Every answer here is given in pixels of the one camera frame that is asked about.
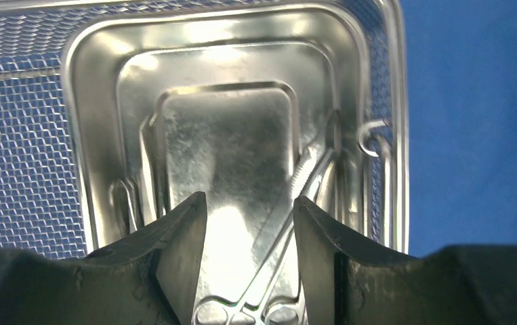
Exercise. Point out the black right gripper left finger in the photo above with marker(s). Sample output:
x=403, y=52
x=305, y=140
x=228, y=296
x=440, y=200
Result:
x=148, y=277

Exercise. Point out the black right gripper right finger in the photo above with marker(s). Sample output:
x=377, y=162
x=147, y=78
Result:
x=350, y=279

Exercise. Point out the wire mesh steel tray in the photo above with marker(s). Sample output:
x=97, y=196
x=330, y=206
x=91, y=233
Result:
x=39, y=208

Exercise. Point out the blue surgical wrap cloth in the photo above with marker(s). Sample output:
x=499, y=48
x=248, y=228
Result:
x=462, y=84

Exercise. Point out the small steel instrument pan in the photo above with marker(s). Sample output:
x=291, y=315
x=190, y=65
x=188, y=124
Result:
x=218, y=101

